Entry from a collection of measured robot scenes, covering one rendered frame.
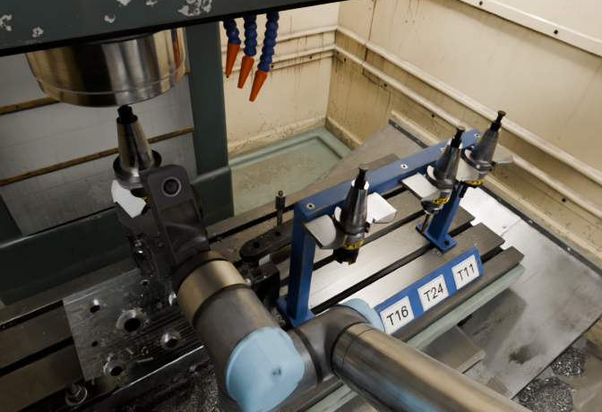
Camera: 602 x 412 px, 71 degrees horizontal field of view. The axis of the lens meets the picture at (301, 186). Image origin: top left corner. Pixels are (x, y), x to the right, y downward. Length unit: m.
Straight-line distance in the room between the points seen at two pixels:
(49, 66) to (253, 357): 0.33
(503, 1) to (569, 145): 0.41
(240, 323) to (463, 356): 0.84
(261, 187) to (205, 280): 1.24
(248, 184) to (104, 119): 0.79
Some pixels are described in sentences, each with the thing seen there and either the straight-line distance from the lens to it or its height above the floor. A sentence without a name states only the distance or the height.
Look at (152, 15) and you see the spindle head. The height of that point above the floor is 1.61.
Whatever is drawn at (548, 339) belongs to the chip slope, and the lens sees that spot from 1.29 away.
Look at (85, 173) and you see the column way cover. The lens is 1.14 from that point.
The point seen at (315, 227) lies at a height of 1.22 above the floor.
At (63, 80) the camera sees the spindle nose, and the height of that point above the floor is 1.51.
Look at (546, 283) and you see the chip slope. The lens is 1.34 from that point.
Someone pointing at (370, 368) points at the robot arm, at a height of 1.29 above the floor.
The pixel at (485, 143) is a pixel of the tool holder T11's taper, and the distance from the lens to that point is 0.88.
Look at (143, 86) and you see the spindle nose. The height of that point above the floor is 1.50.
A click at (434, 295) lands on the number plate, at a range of 1.01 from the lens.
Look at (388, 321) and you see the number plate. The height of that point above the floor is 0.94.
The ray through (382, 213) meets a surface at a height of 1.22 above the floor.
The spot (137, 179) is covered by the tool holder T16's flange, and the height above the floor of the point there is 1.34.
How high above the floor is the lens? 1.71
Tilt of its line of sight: 41 degrees down
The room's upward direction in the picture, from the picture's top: 5 degrees clockwise
